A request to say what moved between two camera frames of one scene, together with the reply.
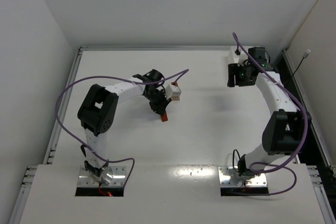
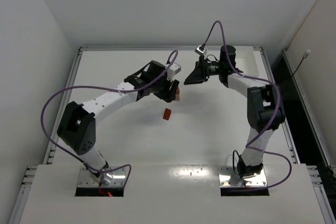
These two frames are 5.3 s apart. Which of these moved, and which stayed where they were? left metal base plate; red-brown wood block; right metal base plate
Moved: red-brown wood block
Stayed: left metal base plate; right metal base plate
